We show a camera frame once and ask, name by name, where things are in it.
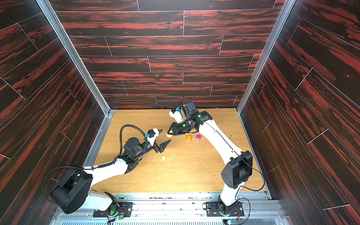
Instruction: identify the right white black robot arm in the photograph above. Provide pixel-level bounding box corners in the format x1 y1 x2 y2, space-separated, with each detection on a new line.
167 101 253 215

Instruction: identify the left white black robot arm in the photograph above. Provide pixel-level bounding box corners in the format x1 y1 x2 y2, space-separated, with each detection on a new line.
50 128 171 216

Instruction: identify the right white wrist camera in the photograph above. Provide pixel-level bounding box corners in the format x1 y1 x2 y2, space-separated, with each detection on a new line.
169 106 184 123

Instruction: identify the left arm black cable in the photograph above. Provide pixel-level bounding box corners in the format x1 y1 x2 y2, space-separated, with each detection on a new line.
95 124 147 169

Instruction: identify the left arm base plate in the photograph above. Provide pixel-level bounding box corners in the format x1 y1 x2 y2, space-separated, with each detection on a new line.
93 202 133 219

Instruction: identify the left aluminium corner post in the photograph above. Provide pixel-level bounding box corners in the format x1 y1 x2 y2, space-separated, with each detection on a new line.
36 0 113 116

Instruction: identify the aluminium corner post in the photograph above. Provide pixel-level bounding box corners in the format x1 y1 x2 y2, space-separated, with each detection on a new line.
237 0 296 118
36 0 113 116

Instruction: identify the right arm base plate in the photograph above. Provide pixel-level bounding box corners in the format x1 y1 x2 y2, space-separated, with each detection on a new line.
202 201 245 217

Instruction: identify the right aluminium corner post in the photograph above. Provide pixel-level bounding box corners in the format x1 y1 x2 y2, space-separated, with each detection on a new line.
237 0 296 118

